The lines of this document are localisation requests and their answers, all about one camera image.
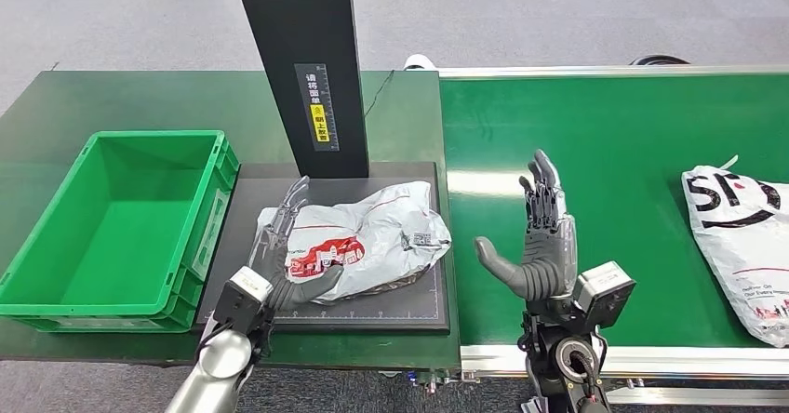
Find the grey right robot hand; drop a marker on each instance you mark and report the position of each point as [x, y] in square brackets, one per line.
[548, 262]

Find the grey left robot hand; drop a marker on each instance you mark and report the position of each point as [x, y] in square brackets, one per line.
[274, 262]

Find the grey package with red print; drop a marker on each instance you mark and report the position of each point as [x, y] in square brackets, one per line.
[376, 231]

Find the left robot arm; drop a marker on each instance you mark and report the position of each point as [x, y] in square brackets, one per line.
[216, 367]

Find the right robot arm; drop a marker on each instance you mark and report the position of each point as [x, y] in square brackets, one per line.
[567, 361]

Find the black weighing platform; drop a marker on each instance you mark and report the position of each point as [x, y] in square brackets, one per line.
[382, 311]

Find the green plastic basket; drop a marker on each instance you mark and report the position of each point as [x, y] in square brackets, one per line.
[117, 231]

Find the white package with black logo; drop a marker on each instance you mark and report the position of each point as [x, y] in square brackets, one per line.
[739, 256]

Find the green conveyor belt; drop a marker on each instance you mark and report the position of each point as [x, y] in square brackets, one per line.
[616, 139]

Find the grey label with yellow patch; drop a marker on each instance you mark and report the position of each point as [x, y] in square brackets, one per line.
[317, 108]

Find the black scanner column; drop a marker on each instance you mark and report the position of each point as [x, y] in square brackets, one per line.
[290, 28]

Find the small white round object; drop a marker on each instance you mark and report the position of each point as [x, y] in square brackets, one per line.
[419, 62]

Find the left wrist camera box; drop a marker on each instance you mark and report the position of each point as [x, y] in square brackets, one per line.
[243, 299]

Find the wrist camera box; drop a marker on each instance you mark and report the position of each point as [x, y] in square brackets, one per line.
[243, 299]
[607, 293]

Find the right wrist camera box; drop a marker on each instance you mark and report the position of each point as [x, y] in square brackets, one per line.
[607, 293]

